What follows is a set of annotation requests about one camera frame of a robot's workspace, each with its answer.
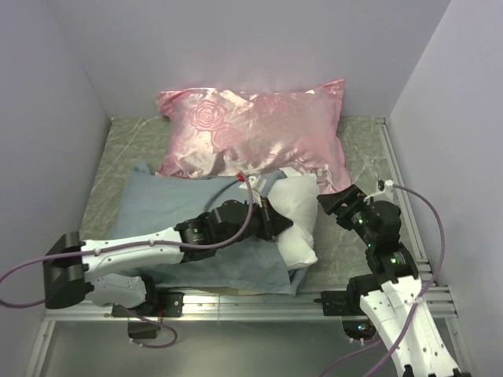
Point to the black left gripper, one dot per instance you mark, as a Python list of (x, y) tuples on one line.
[(273, 222)]

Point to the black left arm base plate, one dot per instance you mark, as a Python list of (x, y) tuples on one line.
[(169, 304)]

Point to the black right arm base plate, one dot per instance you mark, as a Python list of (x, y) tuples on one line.
[(339, 304)]

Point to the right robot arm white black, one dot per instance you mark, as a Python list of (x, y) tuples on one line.
[(392, 294)]

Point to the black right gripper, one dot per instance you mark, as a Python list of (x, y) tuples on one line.
[(352, 195)]

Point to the aluminium front mounting rail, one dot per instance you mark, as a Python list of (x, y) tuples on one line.
[(203, 306)]

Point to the pink rose satin pillow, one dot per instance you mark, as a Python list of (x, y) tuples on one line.
[(220, 132)]

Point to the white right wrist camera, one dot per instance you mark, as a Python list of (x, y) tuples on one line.
[(384, 192)]

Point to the green beige patchwork pillowcase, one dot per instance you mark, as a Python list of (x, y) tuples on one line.
[(271, 256)]

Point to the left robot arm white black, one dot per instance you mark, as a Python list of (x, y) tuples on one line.
[(76, 269)]

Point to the aluminium right side rail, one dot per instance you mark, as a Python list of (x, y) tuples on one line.
[(410, 232)]

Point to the white pillow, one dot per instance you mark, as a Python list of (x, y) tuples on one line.
[(295, 197)]

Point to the black right controller box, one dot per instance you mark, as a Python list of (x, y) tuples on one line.
[(359, 329)]

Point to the black controller box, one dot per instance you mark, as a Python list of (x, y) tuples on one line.
[(140, 330), (359, 329)]

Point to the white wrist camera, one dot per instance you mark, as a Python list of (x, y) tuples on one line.
[(254, 187), (384, 192)]

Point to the black left controller box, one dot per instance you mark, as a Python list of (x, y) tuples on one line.
[(140, 330)]

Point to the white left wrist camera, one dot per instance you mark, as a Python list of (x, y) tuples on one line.
[(254, 187)]

